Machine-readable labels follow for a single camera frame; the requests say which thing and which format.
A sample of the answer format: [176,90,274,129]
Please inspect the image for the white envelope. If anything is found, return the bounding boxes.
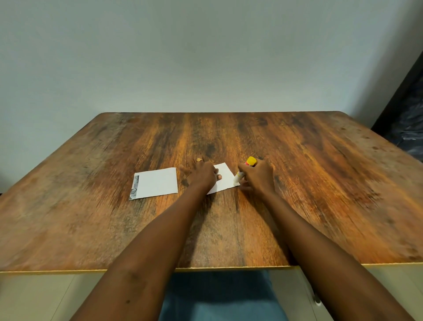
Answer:
[128,167,179,201]

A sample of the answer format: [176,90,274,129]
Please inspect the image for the white paper sheet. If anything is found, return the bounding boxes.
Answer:
[206,162,241,195]

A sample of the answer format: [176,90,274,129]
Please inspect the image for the person's right forearm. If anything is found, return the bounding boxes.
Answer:
[256,189,415,321]

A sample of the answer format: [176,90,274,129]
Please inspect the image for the blue jeans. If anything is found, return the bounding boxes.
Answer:
[158,269,289,321]

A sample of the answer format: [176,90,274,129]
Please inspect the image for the yellow capped glue stick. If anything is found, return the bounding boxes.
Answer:
[233,156,258,187]

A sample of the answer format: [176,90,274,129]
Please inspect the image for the person's right hand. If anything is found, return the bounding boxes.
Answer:
[236,158,277,196]

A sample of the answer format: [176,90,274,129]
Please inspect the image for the person's left hand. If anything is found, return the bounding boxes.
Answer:
[179,158,223,192]

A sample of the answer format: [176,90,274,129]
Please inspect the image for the person's left forearm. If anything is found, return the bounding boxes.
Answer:
[71,184,216,321]

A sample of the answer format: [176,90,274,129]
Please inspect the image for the black plastic sheet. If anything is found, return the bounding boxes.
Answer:
[383,79,423,163]

